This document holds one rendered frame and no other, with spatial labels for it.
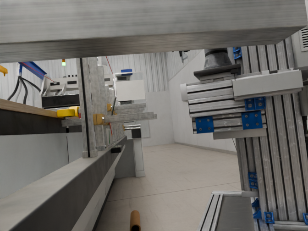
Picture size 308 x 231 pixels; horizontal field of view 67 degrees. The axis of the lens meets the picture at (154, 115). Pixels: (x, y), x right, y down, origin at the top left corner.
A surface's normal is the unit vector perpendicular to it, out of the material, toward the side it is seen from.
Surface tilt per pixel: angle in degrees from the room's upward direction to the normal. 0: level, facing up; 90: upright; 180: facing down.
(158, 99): 90
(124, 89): 90
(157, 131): 90
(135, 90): 90
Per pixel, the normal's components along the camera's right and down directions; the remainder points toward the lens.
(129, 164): 0.09, -0.06
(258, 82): -0.35, -0.01
